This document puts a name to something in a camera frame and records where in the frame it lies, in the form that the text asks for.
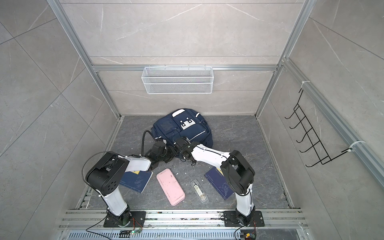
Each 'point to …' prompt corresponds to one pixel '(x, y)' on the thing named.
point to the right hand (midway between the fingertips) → (195, 150)
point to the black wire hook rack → (318, 146)
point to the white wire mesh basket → (178, 80)
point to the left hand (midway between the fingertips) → (180, 147)
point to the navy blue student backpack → (185, 122)
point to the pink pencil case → (170, 187)
